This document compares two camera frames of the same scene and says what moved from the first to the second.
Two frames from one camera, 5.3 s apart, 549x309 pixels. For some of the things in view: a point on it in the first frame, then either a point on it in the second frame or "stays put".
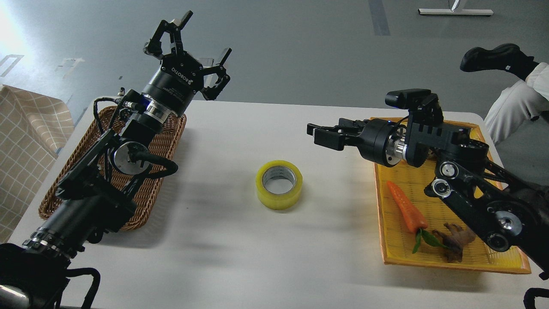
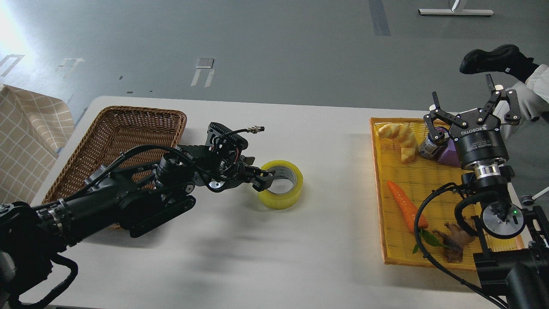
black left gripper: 180,77 -> 220,167
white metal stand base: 448,11 stays put
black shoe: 508,56 stays put
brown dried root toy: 455,240 stays put
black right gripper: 381,140 -> 478,141
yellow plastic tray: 419,229 stays put
